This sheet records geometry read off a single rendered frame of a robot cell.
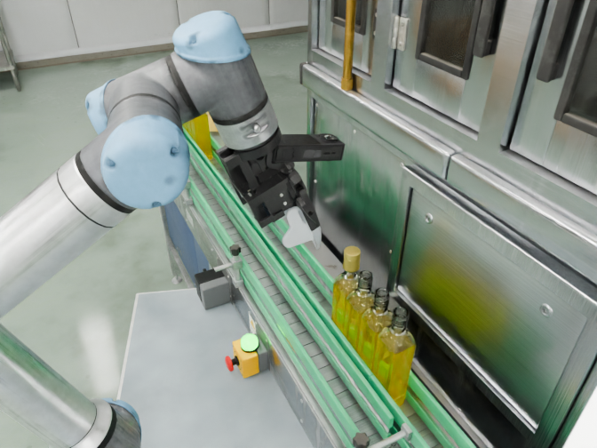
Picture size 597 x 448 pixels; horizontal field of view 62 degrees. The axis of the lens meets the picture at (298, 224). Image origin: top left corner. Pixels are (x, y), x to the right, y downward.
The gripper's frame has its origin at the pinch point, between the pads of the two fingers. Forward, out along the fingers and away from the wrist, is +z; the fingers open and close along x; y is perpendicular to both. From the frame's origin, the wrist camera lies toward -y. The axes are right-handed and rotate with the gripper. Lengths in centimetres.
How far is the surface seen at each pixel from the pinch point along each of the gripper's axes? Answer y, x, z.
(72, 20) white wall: 16, -581, 89
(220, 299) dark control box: 21, -50, 52
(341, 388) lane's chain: 7.3, -1.0, 46.5
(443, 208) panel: -24.9, -0.3, 14.1
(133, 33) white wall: -36, -580, 131
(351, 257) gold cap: -8.1, -10.1, 22.6
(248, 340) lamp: 19, -25, 45
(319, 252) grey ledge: -11, -45, 53
